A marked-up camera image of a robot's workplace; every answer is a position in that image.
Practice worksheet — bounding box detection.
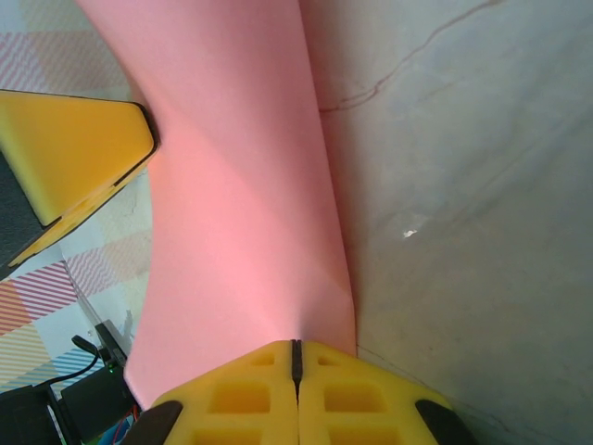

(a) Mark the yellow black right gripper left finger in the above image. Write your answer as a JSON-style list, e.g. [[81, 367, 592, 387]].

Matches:
[[131, 340, 297, 445]]

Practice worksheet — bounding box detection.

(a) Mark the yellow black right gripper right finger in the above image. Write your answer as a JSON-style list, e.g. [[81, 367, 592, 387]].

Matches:
[[296, 340, 481, 445]]

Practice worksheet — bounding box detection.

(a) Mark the pink paper sheet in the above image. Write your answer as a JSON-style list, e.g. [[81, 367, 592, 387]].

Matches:
[[73, 0, 358, 412]]

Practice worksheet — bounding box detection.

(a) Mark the long aluminium base rail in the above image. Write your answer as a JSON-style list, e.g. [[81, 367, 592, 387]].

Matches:
[[73, 289, 129, 370]]

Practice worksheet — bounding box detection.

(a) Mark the thin black cable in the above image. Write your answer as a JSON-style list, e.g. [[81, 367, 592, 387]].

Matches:
[[70, 336, 115, 388]]

